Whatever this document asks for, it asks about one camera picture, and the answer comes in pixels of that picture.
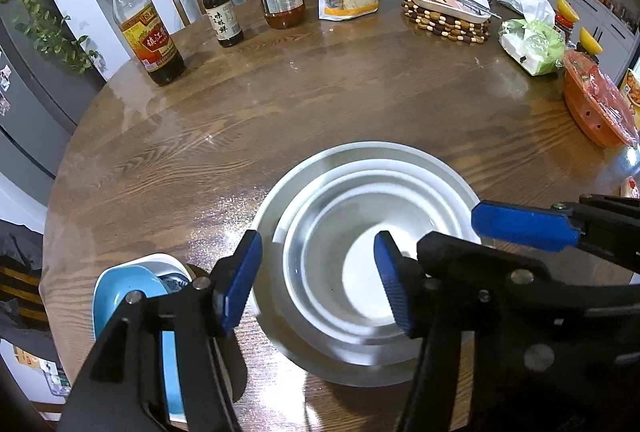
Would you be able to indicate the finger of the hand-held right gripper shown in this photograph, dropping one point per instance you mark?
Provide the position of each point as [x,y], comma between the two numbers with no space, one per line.
[525,224]
[480,262]

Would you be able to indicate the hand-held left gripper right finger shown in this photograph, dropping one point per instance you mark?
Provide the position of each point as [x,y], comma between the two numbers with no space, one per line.
[395,284]

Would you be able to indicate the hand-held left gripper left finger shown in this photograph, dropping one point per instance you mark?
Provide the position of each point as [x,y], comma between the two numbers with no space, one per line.
[240,282]

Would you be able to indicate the small white ramekin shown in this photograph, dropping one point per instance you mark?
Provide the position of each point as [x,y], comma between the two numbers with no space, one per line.
[350,272]

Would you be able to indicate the large white bowl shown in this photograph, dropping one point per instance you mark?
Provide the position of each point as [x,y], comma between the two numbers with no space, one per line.
[280,192]

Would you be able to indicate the medium white bowl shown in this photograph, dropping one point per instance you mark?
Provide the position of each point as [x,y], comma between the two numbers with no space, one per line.
[302,204]

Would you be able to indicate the orange instant noodle bowl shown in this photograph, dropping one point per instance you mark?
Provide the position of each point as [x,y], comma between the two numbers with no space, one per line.
[590,111]

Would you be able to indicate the green tissue pack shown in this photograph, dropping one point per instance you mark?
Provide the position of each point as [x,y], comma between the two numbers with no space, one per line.
[535,42]

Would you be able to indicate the yellow lid jar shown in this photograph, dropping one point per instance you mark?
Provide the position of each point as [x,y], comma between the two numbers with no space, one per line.
[567,29]
[590,40]

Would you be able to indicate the wooden bead trivet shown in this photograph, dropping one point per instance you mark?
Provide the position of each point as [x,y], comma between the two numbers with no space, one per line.
[440,25]

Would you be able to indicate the clear plastic wrapper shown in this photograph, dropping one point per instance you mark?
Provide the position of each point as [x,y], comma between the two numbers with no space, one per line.
[530,4]

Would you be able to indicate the wooden chair with jacket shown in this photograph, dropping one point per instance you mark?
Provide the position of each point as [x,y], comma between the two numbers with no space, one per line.
[17,292]

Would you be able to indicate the cardboard box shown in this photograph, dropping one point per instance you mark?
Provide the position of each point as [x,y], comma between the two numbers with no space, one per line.
[27,357]

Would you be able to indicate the dark jacket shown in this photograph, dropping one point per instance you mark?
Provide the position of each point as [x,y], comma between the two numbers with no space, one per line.
[17,242]

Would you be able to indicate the white rectangular dish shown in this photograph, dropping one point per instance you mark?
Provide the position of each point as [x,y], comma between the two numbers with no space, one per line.
[450,10]

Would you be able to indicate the metal tongs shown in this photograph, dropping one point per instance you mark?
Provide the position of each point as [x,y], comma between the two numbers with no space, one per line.
[472,0]

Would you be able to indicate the yellow cap vinegar bottle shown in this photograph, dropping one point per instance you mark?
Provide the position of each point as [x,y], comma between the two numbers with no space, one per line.
[150,46]

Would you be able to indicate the grey refrigerator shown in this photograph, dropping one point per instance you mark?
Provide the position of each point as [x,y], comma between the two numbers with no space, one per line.
[25,131]

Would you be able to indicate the small dark soy sauce bottle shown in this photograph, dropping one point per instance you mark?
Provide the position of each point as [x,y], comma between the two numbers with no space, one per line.
[222,16]

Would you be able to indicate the group of fridge photo magnets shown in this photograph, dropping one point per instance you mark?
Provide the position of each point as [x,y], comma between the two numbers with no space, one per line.
[4,84]

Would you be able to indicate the hanging vine on fridge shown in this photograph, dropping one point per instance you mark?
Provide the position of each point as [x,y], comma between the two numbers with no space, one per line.
[45,26]

